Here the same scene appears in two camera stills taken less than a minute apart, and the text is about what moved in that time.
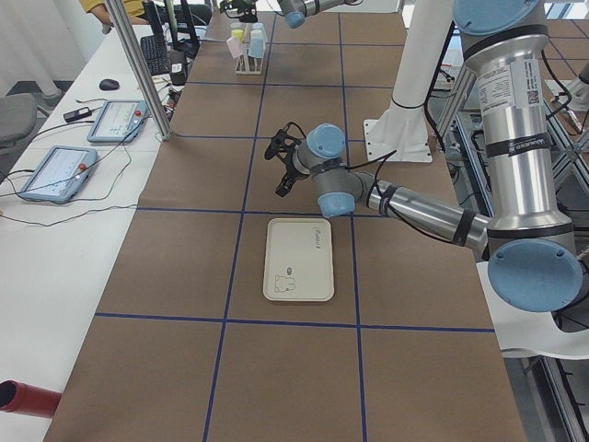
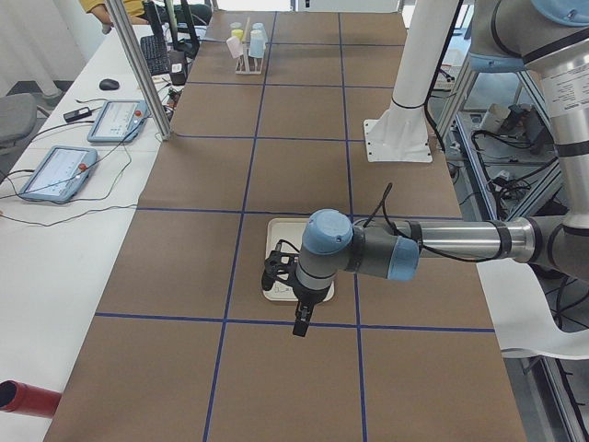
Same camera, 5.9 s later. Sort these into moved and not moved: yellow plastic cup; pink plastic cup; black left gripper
Moved: black left gripper
Not moved: pink plastic cup; yellow plastic cup
